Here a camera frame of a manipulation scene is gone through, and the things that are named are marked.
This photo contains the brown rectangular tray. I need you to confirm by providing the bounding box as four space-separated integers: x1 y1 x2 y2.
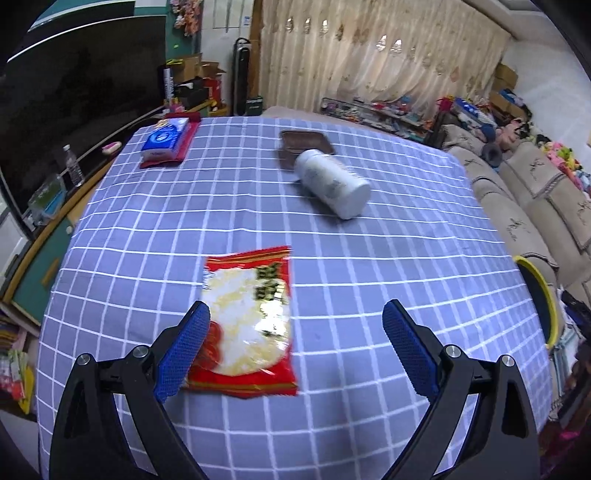
279 130 336 171

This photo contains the beige patterned curtain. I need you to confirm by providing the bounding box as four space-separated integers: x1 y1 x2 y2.
252 0 513 125

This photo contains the red snack packet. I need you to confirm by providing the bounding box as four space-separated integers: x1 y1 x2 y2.
182 246 298 398

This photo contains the clear water bottle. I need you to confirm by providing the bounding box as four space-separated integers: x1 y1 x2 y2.
62 144 85 188

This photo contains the blue checked tablecloth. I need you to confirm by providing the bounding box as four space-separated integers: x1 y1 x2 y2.
37 115 555 480

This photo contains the low rack of toys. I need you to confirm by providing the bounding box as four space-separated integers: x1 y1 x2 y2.
321 95 439 141

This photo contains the red pouch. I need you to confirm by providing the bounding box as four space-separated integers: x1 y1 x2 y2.
139 110 202 169

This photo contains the stack of cardboard boxes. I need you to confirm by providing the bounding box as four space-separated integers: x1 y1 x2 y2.
159 53 230 117

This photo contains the row of plush toys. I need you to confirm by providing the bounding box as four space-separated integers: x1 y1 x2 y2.
494 115 591 188

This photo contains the clear plastic box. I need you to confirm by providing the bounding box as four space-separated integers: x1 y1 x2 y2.
27 174 68 226

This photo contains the black tower fan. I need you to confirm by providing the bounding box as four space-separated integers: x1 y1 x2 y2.
233 38 254 116

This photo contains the artificial flower decoration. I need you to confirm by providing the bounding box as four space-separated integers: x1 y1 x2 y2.
170 0 205 37

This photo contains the grey round pillow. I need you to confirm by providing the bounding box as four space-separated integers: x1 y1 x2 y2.
480 141 505 168

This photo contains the yellow bin with dark inside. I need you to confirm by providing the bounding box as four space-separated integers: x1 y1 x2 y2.
514 255 566 349

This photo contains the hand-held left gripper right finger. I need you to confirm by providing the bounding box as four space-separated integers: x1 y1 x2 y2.
382 299 541 480

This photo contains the pile of colourful papers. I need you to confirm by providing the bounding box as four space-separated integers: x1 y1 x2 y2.
0 318 38 416

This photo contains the green wooden cabinet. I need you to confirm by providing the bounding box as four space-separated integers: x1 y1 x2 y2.
0 138 139 326

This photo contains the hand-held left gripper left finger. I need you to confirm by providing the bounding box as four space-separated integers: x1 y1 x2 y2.
48 300 211 480

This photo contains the blue tissue pack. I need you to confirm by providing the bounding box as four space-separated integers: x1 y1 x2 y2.
141 117 191 162

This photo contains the white plastic bottle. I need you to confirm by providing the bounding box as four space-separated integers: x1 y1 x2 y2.
294 148 371 220

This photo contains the black television screen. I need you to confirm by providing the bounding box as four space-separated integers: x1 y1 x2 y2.
0 21 168 199

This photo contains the beige sofa with houndstooth covers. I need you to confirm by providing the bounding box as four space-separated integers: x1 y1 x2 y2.
436 122 591 324

